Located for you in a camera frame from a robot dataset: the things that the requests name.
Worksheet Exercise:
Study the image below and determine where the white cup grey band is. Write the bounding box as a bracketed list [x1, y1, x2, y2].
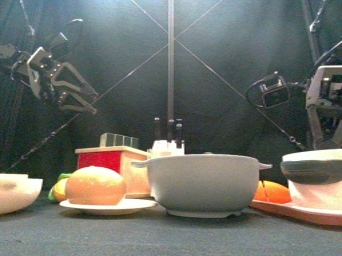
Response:
[279, 148, 342, 212]

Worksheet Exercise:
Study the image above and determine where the grey blocks row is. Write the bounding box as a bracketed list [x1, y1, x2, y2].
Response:
[99, 132, 140, 150]

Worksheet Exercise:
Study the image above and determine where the red wooden box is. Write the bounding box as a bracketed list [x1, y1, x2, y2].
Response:
[74, 145, 154, 200]

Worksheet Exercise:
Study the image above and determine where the small orange fruit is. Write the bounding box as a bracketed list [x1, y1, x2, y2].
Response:
[253, 179, 294, 205]

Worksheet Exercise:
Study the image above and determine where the white toy knife block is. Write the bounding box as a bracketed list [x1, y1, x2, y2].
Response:
[147, 139, 187, 159]

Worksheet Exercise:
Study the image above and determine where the orange fruit on plate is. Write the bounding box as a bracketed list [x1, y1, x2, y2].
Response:
[64, 165, 128, 206]

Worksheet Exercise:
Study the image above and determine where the yellow-green fruit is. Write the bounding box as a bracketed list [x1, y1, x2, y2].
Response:
[47, 172, 74, 203]

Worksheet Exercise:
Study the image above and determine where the brown wooden tray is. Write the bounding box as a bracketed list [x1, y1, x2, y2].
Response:
[247, 199, 342, 228]

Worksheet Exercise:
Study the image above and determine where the white bowl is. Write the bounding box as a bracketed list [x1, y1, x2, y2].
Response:
[0, 172, 46, 216]

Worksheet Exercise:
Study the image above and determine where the grey toy pot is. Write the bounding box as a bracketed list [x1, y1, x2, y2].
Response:
[130, 152, 274, 220]

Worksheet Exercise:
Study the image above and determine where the white plate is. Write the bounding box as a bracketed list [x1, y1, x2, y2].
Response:
[59, 197, 159, 216]

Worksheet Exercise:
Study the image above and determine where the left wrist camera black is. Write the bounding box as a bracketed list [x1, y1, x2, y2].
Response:
[43, 18, 86, 58]

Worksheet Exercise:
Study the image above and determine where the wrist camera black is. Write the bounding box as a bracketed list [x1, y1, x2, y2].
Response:
[258, 73, 291, 109]
[43, 18, 86, 58]

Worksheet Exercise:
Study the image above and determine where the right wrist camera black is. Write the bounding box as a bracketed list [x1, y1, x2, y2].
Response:
[258, 73, 291, 109]

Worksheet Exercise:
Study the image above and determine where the black camera cable loop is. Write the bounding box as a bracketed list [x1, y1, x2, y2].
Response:
[245, 77, 269, 110]

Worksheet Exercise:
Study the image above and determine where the black toy knife handle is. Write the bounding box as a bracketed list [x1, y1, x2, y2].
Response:
[174, 118, 184, 150]
[152, 116, 162, 142]
[166, 118, 175, 142]

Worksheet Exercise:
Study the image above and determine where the metal frame pole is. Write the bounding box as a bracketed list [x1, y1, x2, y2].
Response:
[166, 0, 176, 134]

